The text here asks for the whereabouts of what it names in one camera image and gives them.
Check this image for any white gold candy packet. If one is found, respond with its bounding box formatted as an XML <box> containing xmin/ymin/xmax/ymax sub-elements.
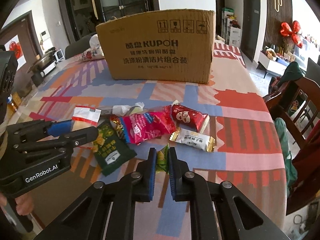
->
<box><xmin>169</xmin><ymin>127</ymin><xmax>215</xmax><ymax>152</ymax></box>

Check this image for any floral tissue pack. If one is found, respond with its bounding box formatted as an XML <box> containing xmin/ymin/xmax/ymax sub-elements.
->
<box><xmin>81</xmin><ymin>34</ymin><xmax>105</xmax><ymax>62</ymax></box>

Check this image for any small green yellow packet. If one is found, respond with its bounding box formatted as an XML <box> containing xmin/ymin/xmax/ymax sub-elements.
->
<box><xmin>156</xmin><ymin>144</ymin><xmax>169</xmax><ymax>174</ymax></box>

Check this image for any red balloon bow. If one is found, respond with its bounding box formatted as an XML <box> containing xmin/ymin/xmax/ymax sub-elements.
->
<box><xmin>280</xmin><ymin>21</ymin><xmax>303</xmax><ymax>48</ymax></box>

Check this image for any green candy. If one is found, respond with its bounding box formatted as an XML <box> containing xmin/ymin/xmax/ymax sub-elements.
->
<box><xmin>112</xmin><ymin>102</ymin><xmax>144</xmax><ymax>117</ymax></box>

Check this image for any dark green cracker packet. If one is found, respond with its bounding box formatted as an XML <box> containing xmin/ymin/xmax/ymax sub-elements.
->
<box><xmin>92</xmin><ymin>121</ymin><xmax>137</xmax><ymax>176</ymax></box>

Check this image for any person's left hand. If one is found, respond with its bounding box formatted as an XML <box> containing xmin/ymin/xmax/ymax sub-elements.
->
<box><xmin>0</xmin><ymin>192</ymin><xmax>34</xmax><ymax>216</ymax></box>

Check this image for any beige orange snack packet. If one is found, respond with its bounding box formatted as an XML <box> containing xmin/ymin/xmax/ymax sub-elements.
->
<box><xmin>72</xmin><ymin>106</ymin><xmax>101</xmax><ymax>126</ymax></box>

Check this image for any brown cardboard box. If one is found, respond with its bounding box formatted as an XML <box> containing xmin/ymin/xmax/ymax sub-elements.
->
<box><xmin>96</xmin><ymin>9</ymin><xmax>216</xmax><ymax>84</ymax></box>

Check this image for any pink snack bag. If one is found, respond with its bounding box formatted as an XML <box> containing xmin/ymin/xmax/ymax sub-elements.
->
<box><xmin>119</xmin><ymin>109</ymin><xmax>176</xmax><ymax>144</ymax></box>

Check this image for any red wooden chair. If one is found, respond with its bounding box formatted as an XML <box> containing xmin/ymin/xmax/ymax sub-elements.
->
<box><xmin>264</xmin><ymin>77</ymin><xmax>319</xmax><ymax>215</ymax></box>

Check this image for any green cloth on chair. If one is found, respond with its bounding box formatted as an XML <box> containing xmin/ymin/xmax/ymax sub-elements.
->
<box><xmin>274</xmin><ymin>118</ymin><xmax>298</xmax><ymax>190</ymax></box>

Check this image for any red fu door poster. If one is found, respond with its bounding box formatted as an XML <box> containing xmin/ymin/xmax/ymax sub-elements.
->
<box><xmin>4</xmin><ymin>35</ymin><xmax>26</xmax><ymax>69</ymax></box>

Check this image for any black mug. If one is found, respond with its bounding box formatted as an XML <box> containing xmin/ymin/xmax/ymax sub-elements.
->
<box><xmin>31</xmin><ymin>71</ymin><xmax>45</xmax><ymax>87</ymax></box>

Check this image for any red gold wrapped candy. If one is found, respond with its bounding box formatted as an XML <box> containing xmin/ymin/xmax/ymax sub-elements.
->
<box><xmin>110</xmin><ymin>115</ymin><xmax>125</xmax><ymax>140</ymax></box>

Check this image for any white tv cabinet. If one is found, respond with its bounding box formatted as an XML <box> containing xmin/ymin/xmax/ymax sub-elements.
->
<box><xmin>257</xmin><ymin>51</ymin><xmax>289</xmax><ymax>77</ymax></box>

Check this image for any white shelf unit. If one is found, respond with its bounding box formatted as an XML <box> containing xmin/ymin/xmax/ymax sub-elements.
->
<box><xmin>221</xmin><ymin>10</ymin><xmax>241</xmax><ymax>47</ymax></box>

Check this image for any grey dining chair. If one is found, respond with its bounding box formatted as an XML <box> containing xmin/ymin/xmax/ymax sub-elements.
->
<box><xmin>65</xmin><ymin>33</ymin><xmax>95</xmax><ymax>59</ymax></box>

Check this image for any red snack packet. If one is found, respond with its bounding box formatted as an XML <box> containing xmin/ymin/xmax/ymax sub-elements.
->
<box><xmin>171</xmin><ymin>100</ymin><xmax>210</xmax><ymax>133</ymax></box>

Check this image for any electric hot pot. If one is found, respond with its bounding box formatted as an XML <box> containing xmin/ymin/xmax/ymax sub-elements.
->
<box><xmin>27</xmin><ymin>50</ymin><xmax>56</xmax><ymax>76</ymax></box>

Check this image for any colourful patterned tablecloth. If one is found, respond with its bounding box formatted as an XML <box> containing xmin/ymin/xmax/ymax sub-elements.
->
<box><xmin>9</xmin><ymin>44</ymin><xmax>286</xmax><ymax>239</ymax></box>

